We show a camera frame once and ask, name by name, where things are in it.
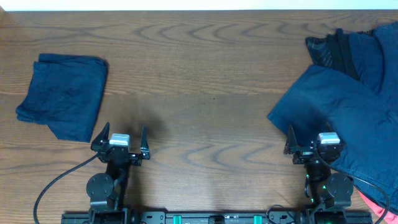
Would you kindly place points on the navy blue shorts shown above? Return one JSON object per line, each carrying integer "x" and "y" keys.
{"x": 65, "y": 94}

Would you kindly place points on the black striped garment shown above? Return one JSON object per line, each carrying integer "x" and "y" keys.
{"x": 357, "y": 55}

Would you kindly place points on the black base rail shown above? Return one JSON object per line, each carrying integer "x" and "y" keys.
{"x": 272, "y": 216}

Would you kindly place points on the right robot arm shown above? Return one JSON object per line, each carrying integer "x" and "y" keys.
{"x": 330, "y": 193}

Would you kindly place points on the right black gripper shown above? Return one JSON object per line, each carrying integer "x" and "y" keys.
{"x": 303, "y": 155}

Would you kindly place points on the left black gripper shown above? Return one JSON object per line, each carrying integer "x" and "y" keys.
{"x": 145, "y": 155}

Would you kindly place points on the pink red garment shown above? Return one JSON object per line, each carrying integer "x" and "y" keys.
{"x": 390, "y": 218}

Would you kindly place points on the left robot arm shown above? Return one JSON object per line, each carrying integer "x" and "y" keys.
{"x": 107, "y": 190}

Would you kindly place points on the navy blue garment pile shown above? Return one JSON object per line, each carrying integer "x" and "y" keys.
{"x": 362, "y": 112}

